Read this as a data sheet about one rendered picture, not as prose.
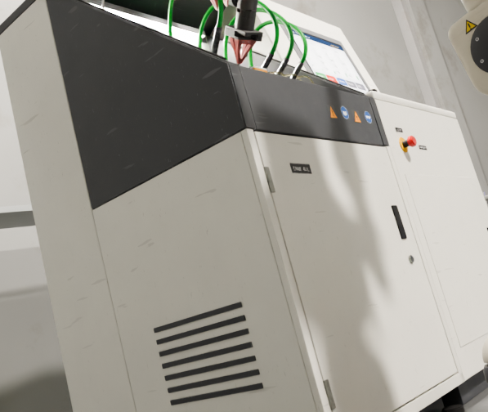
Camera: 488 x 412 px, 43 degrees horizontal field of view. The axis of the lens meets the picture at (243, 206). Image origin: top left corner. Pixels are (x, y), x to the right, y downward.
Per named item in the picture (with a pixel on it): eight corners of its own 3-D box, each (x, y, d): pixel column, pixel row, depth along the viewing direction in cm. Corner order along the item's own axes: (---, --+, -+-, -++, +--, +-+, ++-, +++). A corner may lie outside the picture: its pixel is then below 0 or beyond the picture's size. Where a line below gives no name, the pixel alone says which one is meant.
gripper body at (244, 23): (241, 32, 186) (244, 6, 183) (262, 39, 179) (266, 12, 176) (223, 31, 182) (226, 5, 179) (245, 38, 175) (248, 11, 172)
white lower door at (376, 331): (342, 443, 126) (255, 129, 139) (333, 444, 127) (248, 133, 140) (459, 371, 176) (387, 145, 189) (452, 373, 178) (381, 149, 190)
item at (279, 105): (257, 129, 140) (239, 64, 143) (243, 136, 143) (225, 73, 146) (383, 145, 188) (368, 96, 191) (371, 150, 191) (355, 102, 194)
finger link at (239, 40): (239, 59, 189) (243, 28, 185) (253, 64, 184) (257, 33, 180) (220, 60, 185) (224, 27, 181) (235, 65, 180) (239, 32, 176)
